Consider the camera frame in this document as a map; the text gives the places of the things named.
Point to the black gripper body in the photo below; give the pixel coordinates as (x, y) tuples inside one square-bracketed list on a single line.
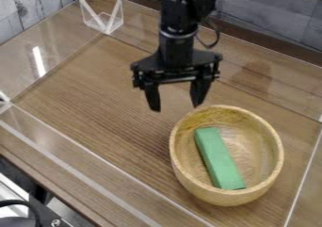
[(176, 63)]

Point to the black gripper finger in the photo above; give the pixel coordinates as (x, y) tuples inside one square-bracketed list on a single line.
[(152, 96), (200, 85)]

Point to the wooden bowl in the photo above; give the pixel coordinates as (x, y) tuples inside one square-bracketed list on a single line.
[(255, 147)]

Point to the green rectangular block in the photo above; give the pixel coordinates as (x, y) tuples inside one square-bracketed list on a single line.
[(223, 172)]

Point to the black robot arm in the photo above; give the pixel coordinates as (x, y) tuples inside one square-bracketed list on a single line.
[(180, 17)]

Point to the clear acrylic corner bracket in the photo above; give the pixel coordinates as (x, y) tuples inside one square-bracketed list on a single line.
[(103, 22)]

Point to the clear acrylic enclosure walls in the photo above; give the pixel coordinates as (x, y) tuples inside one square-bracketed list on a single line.
[(79, 131)]

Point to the black metal mount bracket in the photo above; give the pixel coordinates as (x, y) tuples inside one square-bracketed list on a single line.
[(49, 219)]

